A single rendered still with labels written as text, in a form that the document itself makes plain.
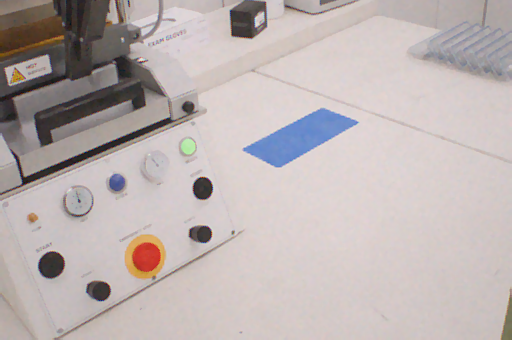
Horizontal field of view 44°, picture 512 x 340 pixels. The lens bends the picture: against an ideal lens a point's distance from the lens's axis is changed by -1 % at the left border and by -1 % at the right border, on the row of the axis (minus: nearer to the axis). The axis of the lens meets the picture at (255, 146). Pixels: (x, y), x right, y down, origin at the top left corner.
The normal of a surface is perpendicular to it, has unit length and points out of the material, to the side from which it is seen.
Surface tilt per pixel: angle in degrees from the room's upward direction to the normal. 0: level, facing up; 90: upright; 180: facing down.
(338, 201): 0
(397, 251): 0
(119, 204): 65
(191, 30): 88
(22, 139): 0
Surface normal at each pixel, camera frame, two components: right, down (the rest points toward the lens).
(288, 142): -0.05, -0.87
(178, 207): 0.58, -0.05
